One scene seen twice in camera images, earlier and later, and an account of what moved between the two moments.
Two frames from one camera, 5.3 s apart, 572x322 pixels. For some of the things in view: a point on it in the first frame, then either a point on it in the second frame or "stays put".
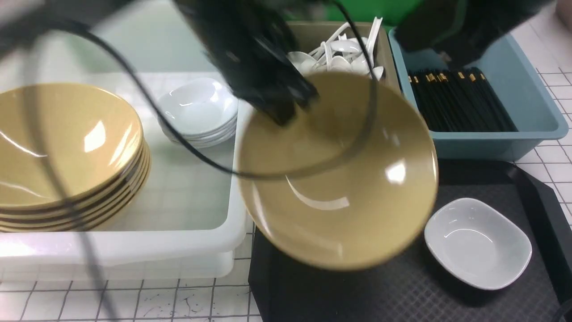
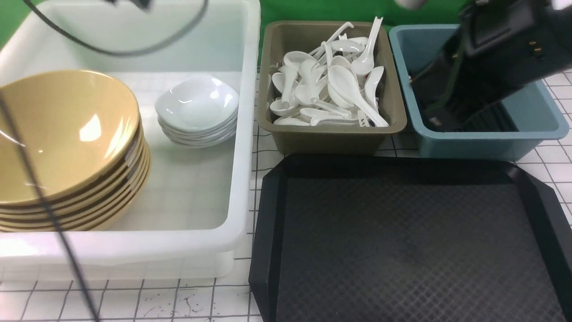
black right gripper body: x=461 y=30 -> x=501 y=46
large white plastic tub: x=190 y=221 stays put
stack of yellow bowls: x=72 y=159 stays put
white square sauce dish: x=477 y=243 -> x=197 y=102
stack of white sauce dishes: x=203 y=111 stays put
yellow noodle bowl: x=354 y=218 -> x=79 y=128
